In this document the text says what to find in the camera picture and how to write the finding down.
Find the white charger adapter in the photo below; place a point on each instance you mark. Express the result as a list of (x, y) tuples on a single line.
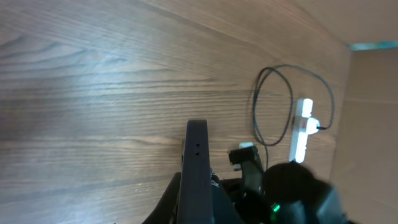
[(309, 125)]

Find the blue smartphone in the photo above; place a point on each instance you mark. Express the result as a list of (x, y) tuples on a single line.
[(195, 197)]

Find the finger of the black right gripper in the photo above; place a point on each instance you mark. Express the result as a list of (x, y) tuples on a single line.
[(251, 166)]

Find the white power strip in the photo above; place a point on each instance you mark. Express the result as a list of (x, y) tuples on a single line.
[(298, 145)]

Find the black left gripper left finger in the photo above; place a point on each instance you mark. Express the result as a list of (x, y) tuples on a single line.
[(164, 211)]

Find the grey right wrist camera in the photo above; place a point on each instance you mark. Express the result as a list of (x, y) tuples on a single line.
[(243, 145)]

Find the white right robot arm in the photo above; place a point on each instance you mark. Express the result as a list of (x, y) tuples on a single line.
[(284, 193)]

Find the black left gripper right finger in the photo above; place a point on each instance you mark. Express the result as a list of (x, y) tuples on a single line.
[(223, 209)]

